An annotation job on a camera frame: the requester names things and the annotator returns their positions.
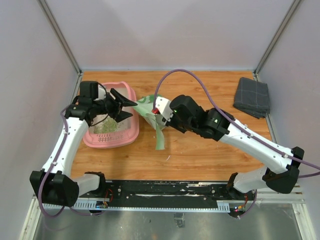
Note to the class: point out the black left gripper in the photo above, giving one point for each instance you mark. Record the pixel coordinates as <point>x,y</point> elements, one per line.
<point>117,114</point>

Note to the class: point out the folded dark grey cloth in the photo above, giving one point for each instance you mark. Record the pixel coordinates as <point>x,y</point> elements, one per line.
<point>252,97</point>

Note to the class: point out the green cat litter pellets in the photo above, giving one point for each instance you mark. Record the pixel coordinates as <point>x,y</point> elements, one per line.
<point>109,125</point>

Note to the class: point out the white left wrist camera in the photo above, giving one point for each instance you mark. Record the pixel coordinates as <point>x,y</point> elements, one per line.
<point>101,93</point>

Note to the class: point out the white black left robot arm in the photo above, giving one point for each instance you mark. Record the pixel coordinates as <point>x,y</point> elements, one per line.
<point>53,184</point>

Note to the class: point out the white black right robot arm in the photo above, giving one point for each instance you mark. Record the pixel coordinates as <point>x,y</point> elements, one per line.
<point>279,173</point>

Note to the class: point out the green cat litter bag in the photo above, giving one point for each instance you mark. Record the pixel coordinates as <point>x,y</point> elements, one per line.
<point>144,108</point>

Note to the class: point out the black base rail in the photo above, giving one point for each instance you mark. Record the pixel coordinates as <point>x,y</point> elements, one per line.
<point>166,194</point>

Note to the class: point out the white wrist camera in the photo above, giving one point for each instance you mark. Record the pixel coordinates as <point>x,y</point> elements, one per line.
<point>163,112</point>
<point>101,93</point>

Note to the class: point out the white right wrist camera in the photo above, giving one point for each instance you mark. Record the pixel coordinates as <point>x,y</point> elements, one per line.
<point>163,112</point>

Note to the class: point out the pink litter box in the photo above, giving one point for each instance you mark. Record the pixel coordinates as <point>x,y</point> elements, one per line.
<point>107,133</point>

